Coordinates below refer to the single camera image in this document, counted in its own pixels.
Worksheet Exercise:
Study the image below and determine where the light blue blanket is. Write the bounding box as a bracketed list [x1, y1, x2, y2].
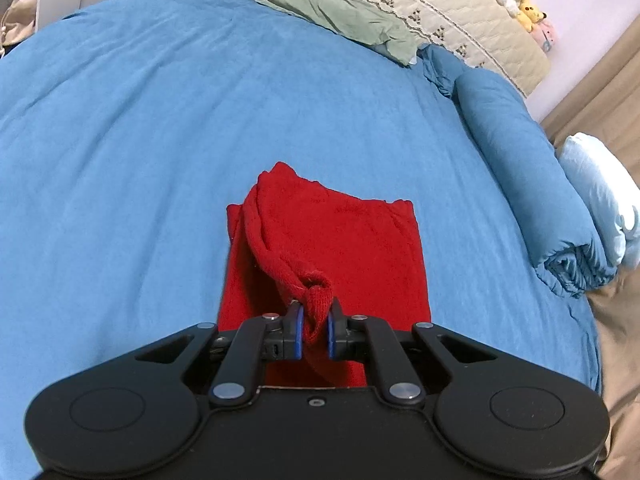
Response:
[558, 132, 640, 268]

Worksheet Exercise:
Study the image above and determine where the yellow plush toy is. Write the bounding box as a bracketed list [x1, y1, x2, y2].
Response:
[515, 0, 546, 31]

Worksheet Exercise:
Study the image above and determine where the rolled blue duvet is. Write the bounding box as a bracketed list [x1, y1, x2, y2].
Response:
[417, 45, 621, 301]

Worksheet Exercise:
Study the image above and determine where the bed with blue sheet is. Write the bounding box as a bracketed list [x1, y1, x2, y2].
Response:
[0, 0, 603, 468]

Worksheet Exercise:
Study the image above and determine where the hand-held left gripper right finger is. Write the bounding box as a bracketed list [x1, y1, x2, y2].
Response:
[327, 300, 498, 405]

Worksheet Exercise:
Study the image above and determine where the green pillow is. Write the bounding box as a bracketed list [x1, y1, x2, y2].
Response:
[244, 0, 421, 67]

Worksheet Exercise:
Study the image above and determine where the pale pink plush toy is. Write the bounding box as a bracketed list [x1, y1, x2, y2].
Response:
[530, 20, 558, 53]

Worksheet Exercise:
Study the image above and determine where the cream quilted headboard cover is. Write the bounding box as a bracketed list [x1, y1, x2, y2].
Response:
[220, 0, 551, 98]

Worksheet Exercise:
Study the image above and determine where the beige curtain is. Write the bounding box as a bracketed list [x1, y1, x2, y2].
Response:
[537, 25, 640, 161]

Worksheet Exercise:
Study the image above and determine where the red knitted sweater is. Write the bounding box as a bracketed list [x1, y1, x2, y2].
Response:
[217, 161, 432, 390]

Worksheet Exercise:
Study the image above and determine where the beige cloth bag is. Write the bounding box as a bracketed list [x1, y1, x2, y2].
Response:
[0, 0, 41, 56]

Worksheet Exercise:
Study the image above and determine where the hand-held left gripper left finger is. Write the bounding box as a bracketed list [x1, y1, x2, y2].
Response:
[135, 300, 303, 407]

